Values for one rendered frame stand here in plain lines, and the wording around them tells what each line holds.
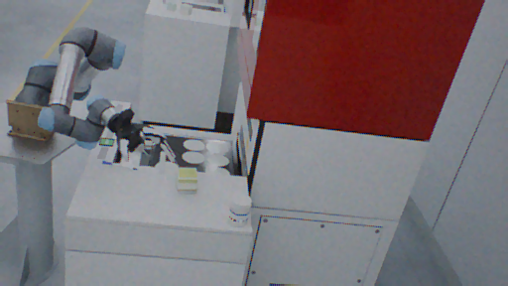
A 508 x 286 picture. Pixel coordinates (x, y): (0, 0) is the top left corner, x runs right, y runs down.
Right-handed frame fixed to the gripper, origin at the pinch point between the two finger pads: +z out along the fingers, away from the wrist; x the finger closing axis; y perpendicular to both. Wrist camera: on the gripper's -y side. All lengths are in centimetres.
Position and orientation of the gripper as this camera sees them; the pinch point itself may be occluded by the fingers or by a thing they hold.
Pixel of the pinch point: (147, 148)
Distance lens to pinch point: 171.0
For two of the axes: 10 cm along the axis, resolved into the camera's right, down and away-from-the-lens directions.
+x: -7.4, 4.7, -4.8
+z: 6.7, 5.2, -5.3
